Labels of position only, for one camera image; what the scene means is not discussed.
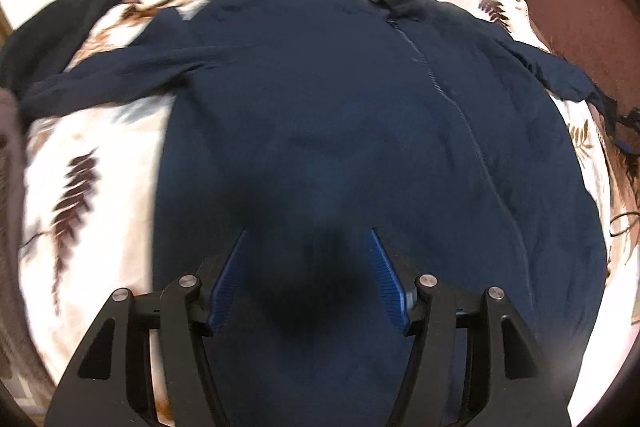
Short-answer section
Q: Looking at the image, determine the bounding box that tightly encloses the black garment on bed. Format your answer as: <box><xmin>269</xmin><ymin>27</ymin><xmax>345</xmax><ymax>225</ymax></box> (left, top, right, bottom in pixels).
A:
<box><xmin>1</xmin><ymin>0</ymin><xmax>124</xmax><ymax>100</ymax></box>

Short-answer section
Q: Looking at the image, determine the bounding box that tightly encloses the navy blue shirt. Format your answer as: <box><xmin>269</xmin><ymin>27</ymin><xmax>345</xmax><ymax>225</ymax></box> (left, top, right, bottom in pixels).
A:
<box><xmin>21</xmin><ymin>0</ymin><xmax>606</xmax><ymax>426</ymax></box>

